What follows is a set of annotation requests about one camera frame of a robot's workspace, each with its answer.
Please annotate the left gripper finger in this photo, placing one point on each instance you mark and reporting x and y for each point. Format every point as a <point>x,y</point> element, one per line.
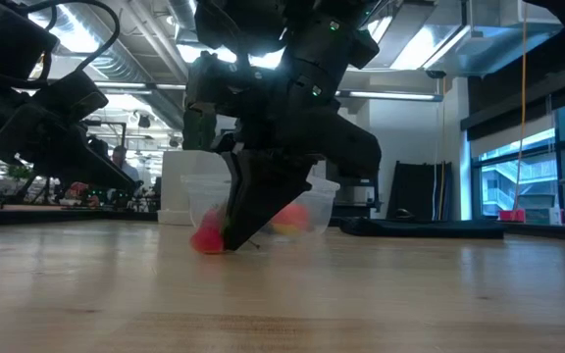
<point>91,169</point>

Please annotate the black gantry rig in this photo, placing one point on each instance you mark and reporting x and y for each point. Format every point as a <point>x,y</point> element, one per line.
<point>111,122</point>

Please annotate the dark dome camera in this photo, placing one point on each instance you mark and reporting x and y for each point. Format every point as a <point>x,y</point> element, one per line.
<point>436,74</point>

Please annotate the teal and white box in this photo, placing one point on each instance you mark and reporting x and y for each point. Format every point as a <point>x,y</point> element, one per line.
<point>542,216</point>

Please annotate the green leafy plant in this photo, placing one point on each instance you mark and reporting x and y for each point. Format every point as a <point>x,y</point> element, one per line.
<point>18,171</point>

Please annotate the long tube light fixture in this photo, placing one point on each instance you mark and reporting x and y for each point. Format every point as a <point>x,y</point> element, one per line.
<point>390,95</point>

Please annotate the small red toy strawberry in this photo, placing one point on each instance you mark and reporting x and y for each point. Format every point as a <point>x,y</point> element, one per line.
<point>206,237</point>

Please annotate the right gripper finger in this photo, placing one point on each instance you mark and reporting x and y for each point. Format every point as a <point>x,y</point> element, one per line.
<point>234,176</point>
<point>268,196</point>

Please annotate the black equipment cart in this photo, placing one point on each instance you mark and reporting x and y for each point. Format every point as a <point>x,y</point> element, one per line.
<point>361,196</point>

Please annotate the yellow toy fruit slice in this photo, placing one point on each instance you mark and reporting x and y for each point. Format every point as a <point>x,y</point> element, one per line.
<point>287,230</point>

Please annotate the black robot arms workstation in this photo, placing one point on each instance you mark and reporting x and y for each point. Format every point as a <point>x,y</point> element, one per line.
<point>81,193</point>

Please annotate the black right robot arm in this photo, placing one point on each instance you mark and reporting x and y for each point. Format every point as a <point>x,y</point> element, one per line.
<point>322,44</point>

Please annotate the clear plastic tupperware container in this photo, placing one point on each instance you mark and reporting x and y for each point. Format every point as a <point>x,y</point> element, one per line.
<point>322,201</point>

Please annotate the round silver air duct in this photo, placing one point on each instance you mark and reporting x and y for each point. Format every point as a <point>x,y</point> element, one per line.
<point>130,54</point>

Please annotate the black leaning panel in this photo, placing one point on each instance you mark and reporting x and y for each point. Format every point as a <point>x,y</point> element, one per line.
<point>420,191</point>

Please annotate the black aluminium table frame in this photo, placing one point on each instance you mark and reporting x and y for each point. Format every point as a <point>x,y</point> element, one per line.
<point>66,216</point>

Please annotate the pink box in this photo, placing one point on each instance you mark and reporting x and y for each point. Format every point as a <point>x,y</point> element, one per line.
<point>512,216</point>

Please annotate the person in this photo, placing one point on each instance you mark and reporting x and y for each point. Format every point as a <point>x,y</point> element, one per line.
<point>119,156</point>

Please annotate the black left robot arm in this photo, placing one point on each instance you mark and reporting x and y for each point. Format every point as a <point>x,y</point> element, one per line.
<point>3,44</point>

